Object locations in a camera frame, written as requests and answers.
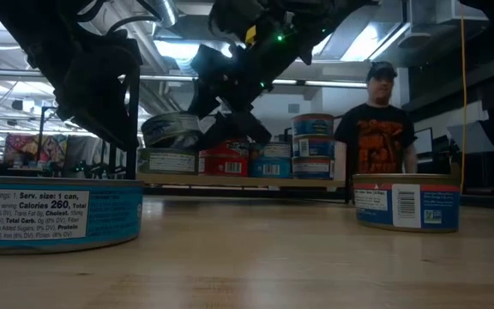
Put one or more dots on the grey angled panel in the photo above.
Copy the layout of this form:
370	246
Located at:
470	137

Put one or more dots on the silver ventilation duct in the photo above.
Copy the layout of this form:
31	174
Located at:
163	10

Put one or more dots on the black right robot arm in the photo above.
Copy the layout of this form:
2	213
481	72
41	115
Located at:
307	10

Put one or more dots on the wooden shelf black frame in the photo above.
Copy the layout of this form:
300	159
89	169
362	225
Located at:
230	180

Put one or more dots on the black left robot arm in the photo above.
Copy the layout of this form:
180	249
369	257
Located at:
15	13

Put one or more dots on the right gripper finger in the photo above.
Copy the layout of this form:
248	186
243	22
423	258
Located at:
238	126
204	103

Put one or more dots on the white screen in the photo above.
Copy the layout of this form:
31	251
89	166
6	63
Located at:
425	141

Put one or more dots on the long light bar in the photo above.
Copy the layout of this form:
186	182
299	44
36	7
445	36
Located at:
315	83

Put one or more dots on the yellow tag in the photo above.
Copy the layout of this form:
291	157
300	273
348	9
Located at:
251	35

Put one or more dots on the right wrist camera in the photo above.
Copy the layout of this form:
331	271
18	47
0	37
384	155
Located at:
230	17

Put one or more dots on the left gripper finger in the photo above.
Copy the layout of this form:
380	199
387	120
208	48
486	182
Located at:
110	116

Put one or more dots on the black metal rack frame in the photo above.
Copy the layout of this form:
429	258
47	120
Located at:
41	137

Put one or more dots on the person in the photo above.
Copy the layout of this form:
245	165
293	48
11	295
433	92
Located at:
375	137

